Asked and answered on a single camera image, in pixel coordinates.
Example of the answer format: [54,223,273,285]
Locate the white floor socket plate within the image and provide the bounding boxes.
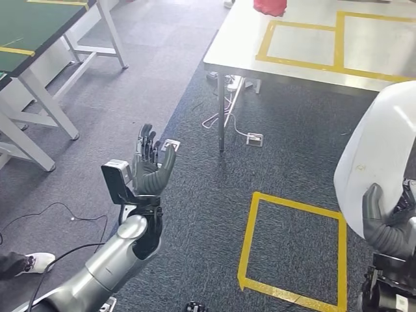
[160,138,180,152]

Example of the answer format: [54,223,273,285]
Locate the yellow floor tape square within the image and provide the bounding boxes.
[237,191,348,312]

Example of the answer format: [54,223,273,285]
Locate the red plastic bag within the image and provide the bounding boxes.
[253,0,288,17]

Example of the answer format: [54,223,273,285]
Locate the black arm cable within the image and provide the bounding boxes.
[26,242,106,312]

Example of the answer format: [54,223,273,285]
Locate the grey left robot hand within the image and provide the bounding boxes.
[131,123,177,197]

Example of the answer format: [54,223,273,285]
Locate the steel workbench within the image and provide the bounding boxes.
[202,0,416,153]

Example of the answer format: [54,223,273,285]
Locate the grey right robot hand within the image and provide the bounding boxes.
[362,178,416,259]

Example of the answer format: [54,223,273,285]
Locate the yellow tape grid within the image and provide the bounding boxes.
[256,10,416,83]

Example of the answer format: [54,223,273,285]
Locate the green top white table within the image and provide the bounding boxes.
[0,0,129,173]

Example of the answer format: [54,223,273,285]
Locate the white power cable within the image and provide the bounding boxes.
[202,92,249,138]

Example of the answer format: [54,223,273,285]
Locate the white curved plastic part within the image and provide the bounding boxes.
[334,80,416,240]

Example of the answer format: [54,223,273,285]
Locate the white power strip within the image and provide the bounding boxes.
[207,71,245,94]

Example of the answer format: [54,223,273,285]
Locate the silver floor socket box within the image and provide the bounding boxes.
[246,132,264,148]

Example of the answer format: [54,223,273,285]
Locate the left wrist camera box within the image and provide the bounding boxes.
[100,159,132,205]

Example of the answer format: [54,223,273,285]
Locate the black floor cable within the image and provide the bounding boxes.
[0,202,109,255]

